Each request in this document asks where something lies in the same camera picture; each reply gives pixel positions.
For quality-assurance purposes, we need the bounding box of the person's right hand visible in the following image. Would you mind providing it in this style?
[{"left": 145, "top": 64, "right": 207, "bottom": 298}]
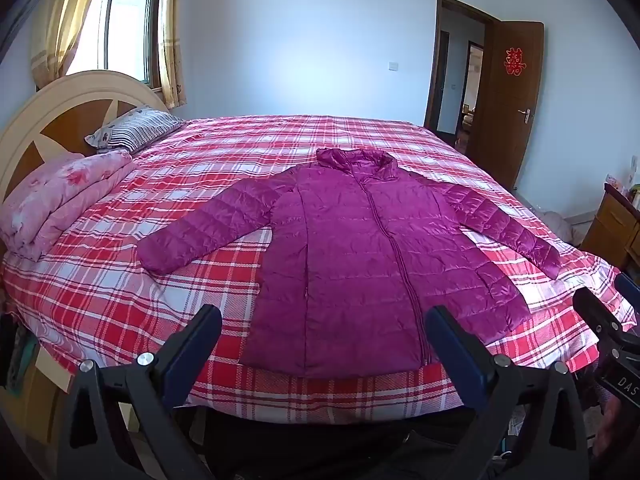
[{"left": 592, "top": 392, "right": 640, "bottom": 461}]

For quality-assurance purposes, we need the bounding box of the striped pillow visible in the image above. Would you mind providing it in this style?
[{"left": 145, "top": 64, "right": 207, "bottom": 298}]
[{"left": 84, "top": 105, "right": 187, "bottom": 155}]

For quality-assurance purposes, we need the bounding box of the wide yellow curtain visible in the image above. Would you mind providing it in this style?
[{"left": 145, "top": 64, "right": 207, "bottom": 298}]
[{"left": 30, "top": 0, "right": 106, "bottom": 92}]

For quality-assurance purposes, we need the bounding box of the narrow yellow curtain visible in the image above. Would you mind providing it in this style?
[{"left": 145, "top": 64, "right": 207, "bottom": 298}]
[{"left": 155, "top": 0, "right": 188, "bottom": 109}]

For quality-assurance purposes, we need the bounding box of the pale pink cloth bundle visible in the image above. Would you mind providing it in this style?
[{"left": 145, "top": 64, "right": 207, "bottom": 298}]
[{"left": 542, "top": 210, "right": 576, "bottom": 247}]

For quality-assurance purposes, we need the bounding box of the red plaid bed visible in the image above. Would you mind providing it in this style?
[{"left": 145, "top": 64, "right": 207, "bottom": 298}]
[{"left": 0, "top": 114, "right": 638, "bottom": 426}]

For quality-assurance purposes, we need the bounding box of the window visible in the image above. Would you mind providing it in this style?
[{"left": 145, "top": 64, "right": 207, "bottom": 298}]
[{"left": 65, "top": 0, "right": 161, "bottom": 86}]

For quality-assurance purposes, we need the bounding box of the wooden cabinet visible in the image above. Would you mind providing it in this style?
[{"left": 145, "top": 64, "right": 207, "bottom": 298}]
[{"left": 580, "top": 182, "right": 640, "bottom": 271}]

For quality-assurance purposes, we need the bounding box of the pink floral quilt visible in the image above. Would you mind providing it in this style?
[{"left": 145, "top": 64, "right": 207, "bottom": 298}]
[{"left": 0, "top": 149, "right": 137, "bottom": 262}]

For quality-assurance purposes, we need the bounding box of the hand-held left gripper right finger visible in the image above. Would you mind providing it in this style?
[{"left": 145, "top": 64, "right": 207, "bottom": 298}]
[{"left": 424, "top": 305, "right": 591, "bottom": 480}]

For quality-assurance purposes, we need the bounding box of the wooden bedside table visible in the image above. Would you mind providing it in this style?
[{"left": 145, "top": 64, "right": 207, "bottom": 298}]
[{"left": 0, "top": 345, "right": 76, "bottom": 448}]

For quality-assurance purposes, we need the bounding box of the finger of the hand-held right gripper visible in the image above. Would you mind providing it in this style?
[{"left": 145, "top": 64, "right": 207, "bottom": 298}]
[
  {"left": 614, "top": 273, "right": 640, "bottom": 306},
  {"left": 571, "top": 287, "right": 640, "bottom": 348}
]

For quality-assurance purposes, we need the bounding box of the purple down jacket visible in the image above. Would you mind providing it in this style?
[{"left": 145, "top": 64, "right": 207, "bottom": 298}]
[{"left": 136, "top": 147, "right": 563, "bottom": 378}]

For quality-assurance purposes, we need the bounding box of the brown wooden door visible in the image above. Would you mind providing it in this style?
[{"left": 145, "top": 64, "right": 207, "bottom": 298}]
[{"left": 467, "top": 20, "right": 545, "bottom": 191}]

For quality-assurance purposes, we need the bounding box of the red paper door decoration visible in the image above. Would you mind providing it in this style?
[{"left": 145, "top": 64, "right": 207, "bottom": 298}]
[{"left": 504, "top": 47, "right": 527, "bottom": 77}]

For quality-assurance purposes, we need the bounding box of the cream wooden headboard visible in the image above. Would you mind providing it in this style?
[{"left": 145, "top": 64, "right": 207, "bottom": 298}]
[{"left": 0, "top": 70, "right": 171, "bottom": 206}]

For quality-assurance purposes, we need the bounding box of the dark wooden door frame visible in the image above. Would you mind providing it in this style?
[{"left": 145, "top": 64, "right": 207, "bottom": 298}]
[{"left": 422, "top": 0, "right": 502, "bottom": 143}]

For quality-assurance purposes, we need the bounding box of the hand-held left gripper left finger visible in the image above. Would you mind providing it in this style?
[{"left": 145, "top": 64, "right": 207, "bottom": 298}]
[{"left": 56, "top": 304, "right": 223, "bottom": 480}]

